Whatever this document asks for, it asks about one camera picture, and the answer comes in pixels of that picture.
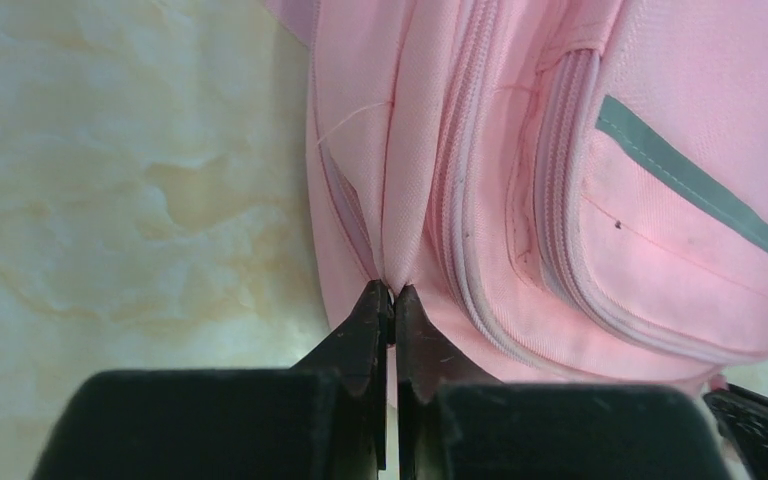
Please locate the pink student backpack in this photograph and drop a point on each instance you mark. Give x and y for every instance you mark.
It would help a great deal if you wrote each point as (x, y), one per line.
(577, 190)

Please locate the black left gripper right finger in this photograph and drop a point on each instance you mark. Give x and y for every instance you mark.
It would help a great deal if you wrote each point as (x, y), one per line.
(456, 421)

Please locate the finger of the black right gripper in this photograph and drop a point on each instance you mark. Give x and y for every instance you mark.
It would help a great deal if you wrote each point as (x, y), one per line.
(742, 419)

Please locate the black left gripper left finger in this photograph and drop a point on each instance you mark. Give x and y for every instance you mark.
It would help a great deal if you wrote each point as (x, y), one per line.
(322, 418)

